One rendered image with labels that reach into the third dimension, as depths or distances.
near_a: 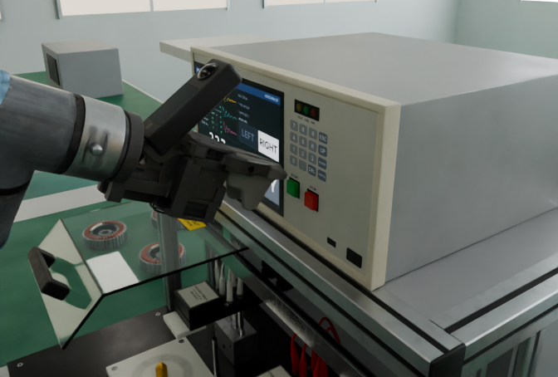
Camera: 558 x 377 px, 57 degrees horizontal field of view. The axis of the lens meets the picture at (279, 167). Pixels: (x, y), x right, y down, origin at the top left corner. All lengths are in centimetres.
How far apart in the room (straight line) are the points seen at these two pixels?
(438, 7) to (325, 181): 751
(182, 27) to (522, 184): 509
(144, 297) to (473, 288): 79
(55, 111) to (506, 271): 50
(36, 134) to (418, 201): 38
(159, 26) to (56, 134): 510
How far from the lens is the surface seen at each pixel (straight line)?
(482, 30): 816
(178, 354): 100
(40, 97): 47
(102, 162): 48
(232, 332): 97
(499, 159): 66
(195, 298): 89
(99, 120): 48
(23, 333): 120
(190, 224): 81
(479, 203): 66
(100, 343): 108
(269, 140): 66
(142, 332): 108
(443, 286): 60
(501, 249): 69
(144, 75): 555
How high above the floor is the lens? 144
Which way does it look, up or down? 22 degrees down
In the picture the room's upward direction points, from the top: straight up
